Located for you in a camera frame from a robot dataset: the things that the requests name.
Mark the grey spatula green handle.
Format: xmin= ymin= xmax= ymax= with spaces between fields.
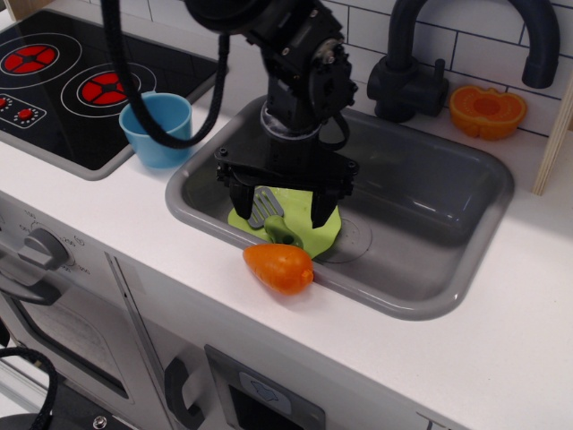
xmin=247 ymin=186 xmax=304 ymax=248

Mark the dark grey toy faucet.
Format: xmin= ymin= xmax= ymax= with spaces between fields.
xmin=367 ymin=0 xmax=560 ymax=123

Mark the dark grey cabinet handle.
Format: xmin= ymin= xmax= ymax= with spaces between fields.
xmin=164 ymin=357 xmax=205 ymax=430

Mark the blue plastic cup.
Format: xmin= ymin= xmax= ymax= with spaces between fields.
xmin=119 ymin=91 xmax=194 ymax=168

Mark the orange toy pumpkin half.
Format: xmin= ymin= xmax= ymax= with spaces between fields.
xmin=449 ymin=85 xmax=527 ymax=141

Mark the grey toy sink basin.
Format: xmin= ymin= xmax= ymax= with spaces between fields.
xmin=164 ymin=91 xmax=516 ymax=322

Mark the orange toy carrot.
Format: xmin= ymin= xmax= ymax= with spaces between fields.
xmin=243 ymin=243 xmax=314 ymax=296

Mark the black braided cable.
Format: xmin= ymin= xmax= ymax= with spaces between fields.
xmin=98 ymin=0 xmax=230 ymax=150

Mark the black toy stove top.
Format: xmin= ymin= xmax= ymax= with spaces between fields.
xmin=0 ymin=9 xmax=229 ymax=182

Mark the green plastic plate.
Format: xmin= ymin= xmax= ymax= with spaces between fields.
xmin=227 ymin=185 xmax=343 ymax=261

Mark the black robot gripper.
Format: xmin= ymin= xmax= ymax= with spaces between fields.
xmin=214 ymin=100 xmax=359 ymax=228

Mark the wooden side panel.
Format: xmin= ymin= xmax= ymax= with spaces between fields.
xmin=531 ymin=76 xmax=572 ymax=195

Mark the grey oven knob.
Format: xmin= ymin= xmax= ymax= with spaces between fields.
xmin=18 ymin=228 xmax=69 ymax=271

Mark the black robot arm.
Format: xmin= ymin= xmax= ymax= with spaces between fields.
xmin=185 ymin=1 xmax=358 ymax=228

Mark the grey dishwasher panel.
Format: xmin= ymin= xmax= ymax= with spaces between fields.
xmin=204 ymin=345 xmax=326 ymax=430

